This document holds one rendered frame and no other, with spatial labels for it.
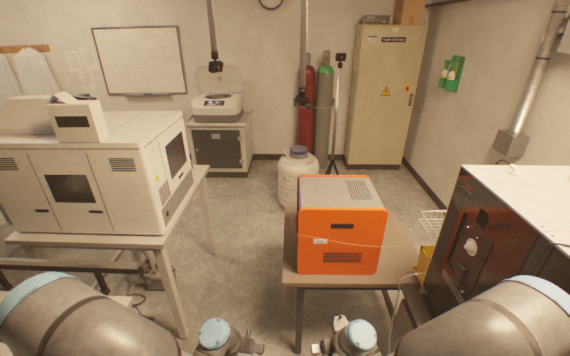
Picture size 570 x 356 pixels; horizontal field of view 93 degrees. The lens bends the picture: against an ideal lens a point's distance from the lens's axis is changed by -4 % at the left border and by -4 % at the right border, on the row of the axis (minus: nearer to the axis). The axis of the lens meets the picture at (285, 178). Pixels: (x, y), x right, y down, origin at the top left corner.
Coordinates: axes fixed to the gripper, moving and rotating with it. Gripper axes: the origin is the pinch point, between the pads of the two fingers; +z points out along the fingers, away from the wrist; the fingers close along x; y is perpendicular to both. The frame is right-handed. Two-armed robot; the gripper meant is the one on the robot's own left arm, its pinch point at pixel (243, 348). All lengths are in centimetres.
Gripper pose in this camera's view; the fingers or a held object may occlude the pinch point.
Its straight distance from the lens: 131.5
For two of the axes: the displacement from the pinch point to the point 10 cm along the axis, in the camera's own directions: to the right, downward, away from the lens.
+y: 1.1, -7.8, 6.1
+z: 1.8, 6.2, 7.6
